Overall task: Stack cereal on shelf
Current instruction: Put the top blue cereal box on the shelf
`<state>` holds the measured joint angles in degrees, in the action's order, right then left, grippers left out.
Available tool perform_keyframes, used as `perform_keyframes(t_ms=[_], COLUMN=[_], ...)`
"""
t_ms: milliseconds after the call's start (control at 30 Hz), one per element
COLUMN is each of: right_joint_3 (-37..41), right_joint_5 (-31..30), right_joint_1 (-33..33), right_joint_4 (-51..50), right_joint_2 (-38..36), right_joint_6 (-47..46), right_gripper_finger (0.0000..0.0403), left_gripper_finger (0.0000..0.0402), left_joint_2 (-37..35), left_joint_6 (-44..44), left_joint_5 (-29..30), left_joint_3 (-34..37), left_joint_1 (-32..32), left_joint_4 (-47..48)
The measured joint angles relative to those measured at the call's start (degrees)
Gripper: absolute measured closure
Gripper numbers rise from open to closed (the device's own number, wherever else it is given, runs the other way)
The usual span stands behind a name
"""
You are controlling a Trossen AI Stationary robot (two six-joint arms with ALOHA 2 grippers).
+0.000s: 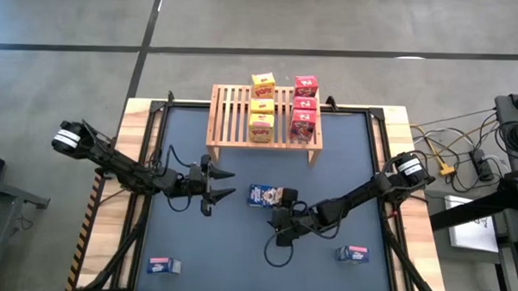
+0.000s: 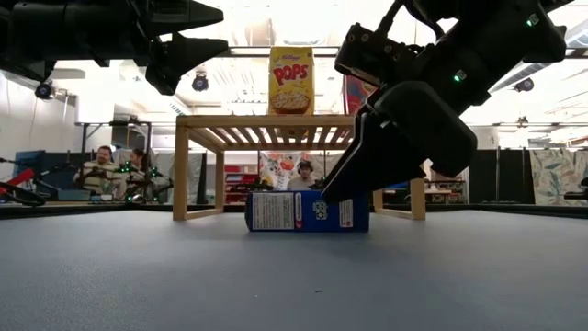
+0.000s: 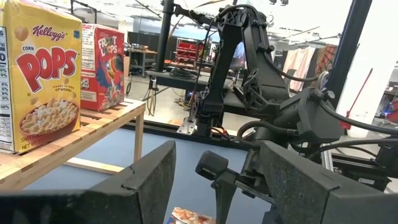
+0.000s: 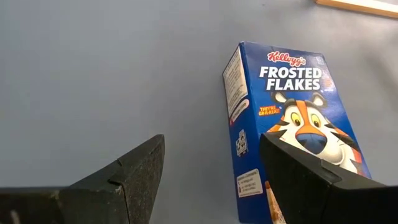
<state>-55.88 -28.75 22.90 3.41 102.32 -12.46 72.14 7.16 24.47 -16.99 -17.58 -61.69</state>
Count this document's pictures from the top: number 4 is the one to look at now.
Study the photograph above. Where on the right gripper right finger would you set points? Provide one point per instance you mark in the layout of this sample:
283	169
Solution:
301	193

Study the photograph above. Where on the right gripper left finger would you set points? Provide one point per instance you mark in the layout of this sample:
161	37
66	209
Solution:
124	193

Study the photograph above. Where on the blue Frosted Flakes cereal box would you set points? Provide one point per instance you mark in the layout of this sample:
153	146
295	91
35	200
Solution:
280	124

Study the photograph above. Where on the wooden slatted shelf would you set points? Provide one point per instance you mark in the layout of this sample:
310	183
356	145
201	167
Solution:
357	6

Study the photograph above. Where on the blue-grey table mat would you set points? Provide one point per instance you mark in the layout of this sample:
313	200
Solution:
109	77

